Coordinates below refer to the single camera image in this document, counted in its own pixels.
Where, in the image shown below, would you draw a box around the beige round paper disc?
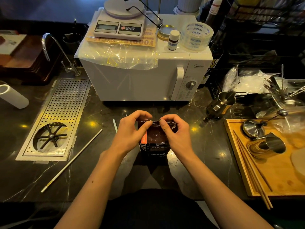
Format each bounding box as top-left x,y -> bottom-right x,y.
290,148 -> 305,179

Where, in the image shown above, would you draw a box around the long thin white stick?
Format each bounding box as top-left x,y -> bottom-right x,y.
40,128 -> 103,193

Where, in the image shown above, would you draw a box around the clear plastic sheet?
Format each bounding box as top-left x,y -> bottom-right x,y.
74,7 -> 159,71

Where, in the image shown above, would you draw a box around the white microwave oven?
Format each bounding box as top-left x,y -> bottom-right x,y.
74,8 -> 214,102

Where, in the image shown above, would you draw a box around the dark brown coffee bag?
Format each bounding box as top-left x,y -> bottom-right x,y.
138,119 -> 178,158

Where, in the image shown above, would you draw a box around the wooden chopstick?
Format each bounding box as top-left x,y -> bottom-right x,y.
236,137 -> 274,210

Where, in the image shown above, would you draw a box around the perforated steel drain tray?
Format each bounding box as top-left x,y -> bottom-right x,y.
15,78 -> 92,162

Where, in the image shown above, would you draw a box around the chrome curved faucet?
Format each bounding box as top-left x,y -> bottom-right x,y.
42,32 -> 81,77

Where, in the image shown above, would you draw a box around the gold round tin lid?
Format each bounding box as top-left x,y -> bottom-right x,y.
157,24 -> 176,42

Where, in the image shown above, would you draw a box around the black thin-framed eyeglasses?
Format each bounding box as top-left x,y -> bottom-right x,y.
124,0 -> 164,30

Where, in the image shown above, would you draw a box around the light wooden tray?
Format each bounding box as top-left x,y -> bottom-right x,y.
224,118 -> 305,197

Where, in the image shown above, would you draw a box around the person's right hand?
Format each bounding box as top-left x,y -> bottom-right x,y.
159,114 -> 196,163

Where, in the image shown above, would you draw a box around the person's left hand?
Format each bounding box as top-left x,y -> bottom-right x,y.
110,109 -> 154,158

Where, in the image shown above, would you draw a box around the white digital kitchen scale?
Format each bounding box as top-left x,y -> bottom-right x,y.
93,0 -> 146,41

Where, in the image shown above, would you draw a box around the stack of brown coasters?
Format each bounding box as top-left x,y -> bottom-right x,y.
247,140 -> 268,158

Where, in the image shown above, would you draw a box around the person's right forearm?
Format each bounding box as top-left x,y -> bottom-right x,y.
177,151 -> 275,229

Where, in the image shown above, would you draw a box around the dark bottle with white cap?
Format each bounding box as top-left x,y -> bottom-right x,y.
205,0 -> 223,24

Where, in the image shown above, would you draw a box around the steel milk pitcher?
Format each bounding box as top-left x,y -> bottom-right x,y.
199,90 -> 237,128

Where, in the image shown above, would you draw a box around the yellow plastic bottle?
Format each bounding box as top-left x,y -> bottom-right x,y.
234,0 -> 262,6

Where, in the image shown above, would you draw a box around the flat steel scoop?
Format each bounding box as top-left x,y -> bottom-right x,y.
255,106 -> 305,119

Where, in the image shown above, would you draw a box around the small steel measuring cup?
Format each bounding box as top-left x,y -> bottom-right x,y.
258,133 -> 286,154

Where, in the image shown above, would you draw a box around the white printed flat box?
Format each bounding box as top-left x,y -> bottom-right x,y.
0,30 -> 27,56

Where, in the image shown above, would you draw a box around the bunch of steel bar tools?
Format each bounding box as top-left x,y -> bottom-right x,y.
263,64 -> 305,103

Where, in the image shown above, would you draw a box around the white paper roll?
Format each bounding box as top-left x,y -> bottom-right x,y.
0,84 -> 30,109

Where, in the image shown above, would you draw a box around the black marble countertop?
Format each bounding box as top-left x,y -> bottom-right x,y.
0,66 -> 305,203

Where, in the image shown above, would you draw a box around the clear plastic bag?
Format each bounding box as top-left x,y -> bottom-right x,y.
273,114 -> 305,141

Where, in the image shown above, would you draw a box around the black wire rack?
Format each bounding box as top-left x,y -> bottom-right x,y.
207,0 -> 305,93

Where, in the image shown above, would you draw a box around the clear printed tape roll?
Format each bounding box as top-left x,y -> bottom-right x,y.
179,21 -> 214,53

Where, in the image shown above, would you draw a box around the black cup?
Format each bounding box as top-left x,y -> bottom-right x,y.
62,33 -> 83,54

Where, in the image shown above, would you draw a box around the small white-capped bottle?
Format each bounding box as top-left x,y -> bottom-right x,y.
167,30 -> 180,51

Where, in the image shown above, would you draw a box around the crumpled white plastic bag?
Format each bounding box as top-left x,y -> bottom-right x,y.
222,65 -> 281,94

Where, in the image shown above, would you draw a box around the white ribbed cup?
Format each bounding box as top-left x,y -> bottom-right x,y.
173,0 -> 204,17

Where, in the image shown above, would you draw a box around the clear utensil container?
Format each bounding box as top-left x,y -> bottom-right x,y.
263,77 -> 305,112

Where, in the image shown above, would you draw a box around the stack of dark wooden trays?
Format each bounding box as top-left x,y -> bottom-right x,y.
0,34 -> 64,85

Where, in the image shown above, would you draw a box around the person's left forearm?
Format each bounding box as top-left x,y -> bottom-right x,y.
54,150 -> 134,229

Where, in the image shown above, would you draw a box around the yellow printed paper card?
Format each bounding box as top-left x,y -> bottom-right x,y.
85,27 -> 158,47

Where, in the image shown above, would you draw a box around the round steel lid with knob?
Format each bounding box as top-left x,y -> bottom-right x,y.
242,119 -> 266,139

